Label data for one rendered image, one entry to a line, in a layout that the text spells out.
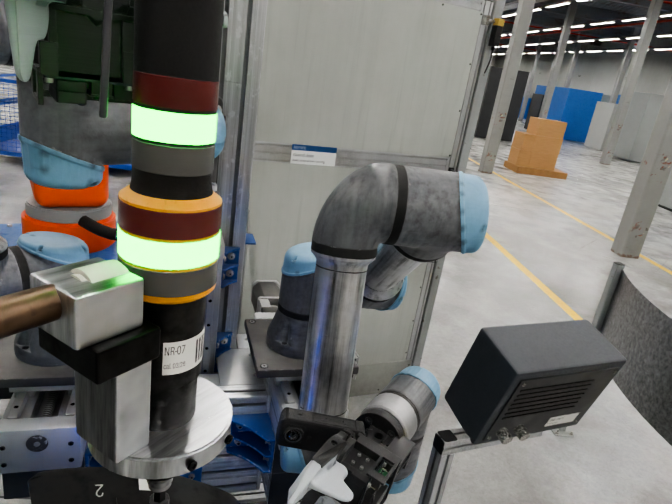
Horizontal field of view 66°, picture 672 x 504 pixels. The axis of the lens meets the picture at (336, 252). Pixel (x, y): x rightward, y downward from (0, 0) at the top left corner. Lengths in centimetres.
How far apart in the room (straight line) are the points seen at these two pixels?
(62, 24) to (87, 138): 20
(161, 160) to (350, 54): 201
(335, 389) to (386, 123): 168
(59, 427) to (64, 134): 61
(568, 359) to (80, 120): 81
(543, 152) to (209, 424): 1259
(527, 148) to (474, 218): 1189
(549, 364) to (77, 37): 81
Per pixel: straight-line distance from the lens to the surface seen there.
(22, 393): 114
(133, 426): 26
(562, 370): 96
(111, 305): 22
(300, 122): 215
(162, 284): 23
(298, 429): 70
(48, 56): 38
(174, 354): 25
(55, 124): 57
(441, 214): 71
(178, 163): 22
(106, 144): 59
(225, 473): 130
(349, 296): 73
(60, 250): 104
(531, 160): 1271
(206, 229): 23
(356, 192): 70
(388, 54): 228
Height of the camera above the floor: 164
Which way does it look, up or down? 20 degrees down
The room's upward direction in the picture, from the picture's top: 9 degrees clockwise
